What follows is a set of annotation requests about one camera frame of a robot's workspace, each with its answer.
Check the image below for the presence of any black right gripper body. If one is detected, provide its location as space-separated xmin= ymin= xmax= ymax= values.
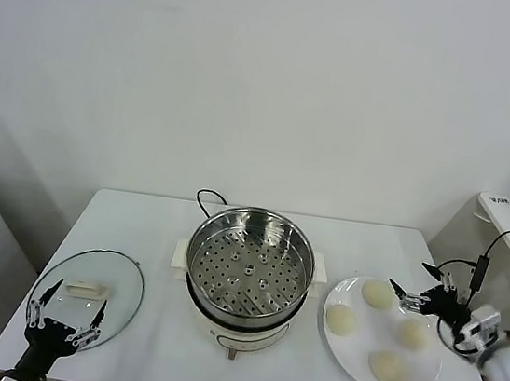
xmin=415 ymin=283 xmax=476 ymax=333

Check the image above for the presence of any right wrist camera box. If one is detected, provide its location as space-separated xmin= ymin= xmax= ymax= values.
xmin=455 ymin=302 xmax=503 ymax=360

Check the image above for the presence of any perforated steel steamer basket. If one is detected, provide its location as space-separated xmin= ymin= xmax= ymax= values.
xmin=178 ymin=199 xmax=323 ymax=333

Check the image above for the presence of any black laptop charger cable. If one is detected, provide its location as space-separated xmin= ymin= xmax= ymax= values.
xmin=432 ymin=218 xmax=510 ymax=312

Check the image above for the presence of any white round plate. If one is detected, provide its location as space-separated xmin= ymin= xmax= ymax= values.
xmin=313 ymin=270 xmax=454 ymax=381

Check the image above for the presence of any white steamed baozi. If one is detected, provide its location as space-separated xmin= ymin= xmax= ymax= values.
xmin=359 ymin=278 xmax=396 ymax=309
xmin=393 ymin=315 xmax=432 ymax=353
xmin=324 ymin=303 xmax=360 ymax=339
xmin=365 ymin=348 xmax=409 ymax=381

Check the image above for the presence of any black pot power cord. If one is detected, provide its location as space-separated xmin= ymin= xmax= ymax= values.
xmin=193 ymin=188 xmax=230 ymax=221

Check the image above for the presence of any white side desk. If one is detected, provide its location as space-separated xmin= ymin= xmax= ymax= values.
xmin=417 ymin=184 xmax=510 ymax=333

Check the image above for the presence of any cream electric cooking pot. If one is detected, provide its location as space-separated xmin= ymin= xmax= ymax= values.
xmin=159 ymin=234 xmax=331 ymax=373

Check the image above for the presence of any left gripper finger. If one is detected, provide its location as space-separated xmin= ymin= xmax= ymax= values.
xmin=26 ymin=276 xmax=64 ymax=333
xmin=70 ymin=296 xmax=110 ymax=351

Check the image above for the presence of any round glass pot lid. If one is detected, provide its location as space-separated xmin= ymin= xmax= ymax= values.
xmin=24 ymin=240 xmax=149 ymax=363

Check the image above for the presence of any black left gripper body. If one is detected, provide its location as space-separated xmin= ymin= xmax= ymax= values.
xmin=14 ymin=314 xmax=96 ymax=381

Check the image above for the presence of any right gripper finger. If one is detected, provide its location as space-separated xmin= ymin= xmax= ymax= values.
xmin=384 ymin=278 xmax=432 ymax=315
xmin=418 ymin=262 xmax=462 ymax=294

